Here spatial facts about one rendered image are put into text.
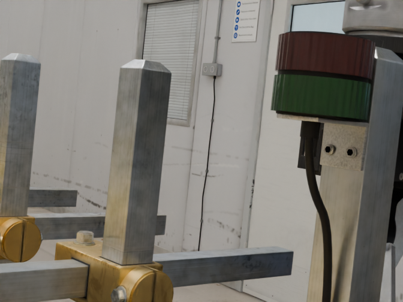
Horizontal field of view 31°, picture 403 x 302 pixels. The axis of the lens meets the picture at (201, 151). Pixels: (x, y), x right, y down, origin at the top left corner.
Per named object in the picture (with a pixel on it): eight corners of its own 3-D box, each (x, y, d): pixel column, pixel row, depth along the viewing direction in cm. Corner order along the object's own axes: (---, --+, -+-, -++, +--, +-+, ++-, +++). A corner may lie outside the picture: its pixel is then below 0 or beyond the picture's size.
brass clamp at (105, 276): (97, 286, 77) (101, 239, 76) (176, 322, 67) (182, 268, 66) (45, 290, 73) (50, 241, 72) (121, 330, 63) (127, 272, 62)
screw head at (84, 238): (87, 241, 75) (89, 229, 75) (98, 245, 73) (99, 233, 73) (70, 241, 73) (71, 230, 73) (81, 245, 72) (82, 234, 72)
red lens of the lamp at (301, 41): (316, 78, 49) (320, 46, 49) (391, 82, 45) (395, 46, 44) (255, 68, 45) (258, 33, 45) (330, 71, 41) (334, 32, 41)
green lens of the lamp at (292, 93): (312, 115, 49) (316, 83, 49) (386, 121, 45) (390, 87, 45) (250, 108, 45) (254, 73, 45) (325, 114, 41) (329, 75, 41)
